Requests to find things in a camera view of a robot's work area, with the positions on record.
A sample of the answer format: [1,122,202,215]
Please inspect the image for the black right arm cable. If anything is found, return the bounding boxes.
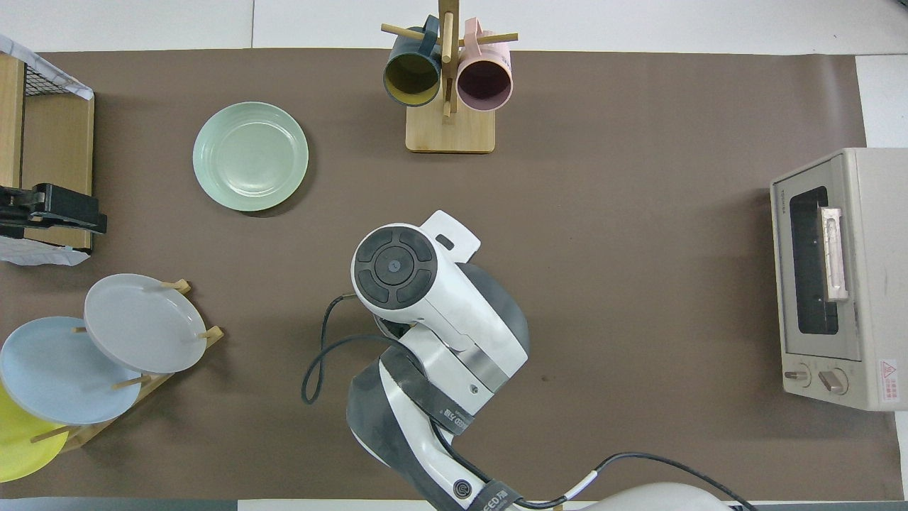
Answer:
[301,293,742,511]

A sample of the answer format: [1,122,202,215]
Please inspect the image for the wooden mug rack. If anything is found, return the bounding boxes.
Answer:
[381,0,519,154]

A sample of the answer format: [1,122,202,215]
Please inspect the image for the brown wooden board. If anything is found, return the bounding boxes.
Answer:
[21,92,95,251]

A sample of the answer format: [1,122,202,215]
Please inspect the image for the yellow plate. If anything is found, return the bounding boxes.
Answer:
[0,383,70,483]

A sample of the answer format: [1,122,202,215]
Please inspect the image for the pink ribbed mug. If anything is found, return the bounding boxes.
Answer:
[456,18,513,112]

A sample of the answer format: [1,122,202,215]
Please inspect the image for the green plate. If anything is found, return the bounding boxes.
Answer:
[192,101,309,212]

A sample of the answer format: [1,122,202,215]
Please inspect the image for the black wire basket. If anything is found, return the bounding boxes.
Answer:
[23,57,80,97]

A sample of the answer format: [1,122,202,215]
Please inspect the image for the white plastic sheet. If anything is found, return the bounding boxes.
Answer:
[0,236,91,268]

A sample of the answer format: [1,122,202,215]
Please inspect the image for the beige toaster oven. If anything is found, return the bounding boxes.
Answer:
[770,148,908,412]

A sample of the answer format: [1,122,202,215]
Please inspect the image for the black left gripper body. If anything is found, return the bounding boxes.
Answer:
[0,186,35,239]

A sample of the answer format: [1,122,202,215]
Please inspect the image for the light blue plate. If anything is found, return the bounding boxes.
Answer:
[0,316,143,425]

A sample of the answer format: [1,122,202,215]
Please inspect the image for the brown table mat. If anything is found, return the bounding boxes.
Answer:
[0,48,898,501]

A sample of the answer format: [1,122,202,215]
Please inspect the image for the grey plate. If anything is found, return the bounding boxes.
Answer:
[84,273,208,374]

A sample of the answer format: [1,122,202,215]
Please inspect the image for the wooden plate rack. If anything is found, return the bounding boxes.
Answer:
[28,279,225,453]

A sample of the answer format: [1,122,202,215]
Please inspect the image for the light wooden cutting board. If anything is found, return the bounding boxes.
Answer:
[0,55,26,189]

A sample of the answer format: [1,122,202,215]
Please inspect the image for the dark teal mug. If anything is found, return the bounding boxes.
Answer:
[383,16,444,107]

